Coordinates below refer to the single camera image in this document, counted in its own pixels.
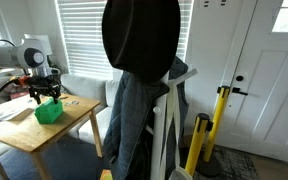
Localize grey sofa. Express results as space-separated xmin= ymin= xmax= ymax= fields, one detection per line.
xmin=0 ymin=73 xmax=122 ymax=168

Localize white papers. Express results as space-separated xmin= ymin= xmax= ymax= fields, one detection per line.
xmin=0 ymin=100 xmax=36 ymax=122

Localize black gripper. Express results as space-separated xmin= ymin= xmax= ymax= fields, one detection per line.
xmin=19 ymin=75 xmax=61 ymax=105

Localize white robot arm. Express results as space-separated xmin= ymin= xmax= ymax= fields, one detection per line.
xmin=0 ymin=39 xmax=61 ymax=104

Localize white coat rack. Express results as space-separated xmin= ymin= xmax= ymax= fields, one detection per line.
xmin=146 ymin=69 xmax=198 ymax=180

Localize green plastic container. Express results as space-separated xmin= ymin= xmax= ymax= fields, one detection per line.
xmin=34 ymin=98 xmax=63 ymax=124

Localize white window blinds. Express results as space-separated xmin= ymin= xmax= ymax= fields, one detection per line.
xmin=56 ymin=0 xmax=193 ymax=79

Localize far yellow stanchion post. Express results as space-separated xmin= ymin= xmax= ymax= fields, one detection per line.
xmin=196 ymin=86 xmax=230 ymax=177

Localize near yellow stanchion post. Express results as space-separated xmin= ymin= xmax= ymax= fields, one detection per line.
xmin=185 ymin=113 xmax=213 ymax=176

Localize black hat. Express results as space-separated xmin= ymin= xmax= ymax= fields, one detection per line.
xmin=102 ymin=0 xmax=181 ymax=82

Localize yellow stanchion post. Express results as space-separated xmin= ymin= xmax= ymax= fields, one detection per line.
xmin=185 ymin=113 xmax=213 ymax=176
xmin=196 ymin=86 xmax=230 ymax=177

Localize black door handle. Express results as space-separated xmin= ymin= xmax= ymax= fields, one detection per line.
xmin=232 ymin=87 xmax=248 ymax=96

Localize wooden side table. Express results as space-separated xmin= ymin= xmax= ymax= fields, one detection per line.
xmin=0 ymin=94 xmax=102 ymax=180

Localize white front door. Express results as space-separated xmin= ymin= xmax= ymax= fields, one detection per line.
xmin=216 ymin=0 xmax=288 ymax=162

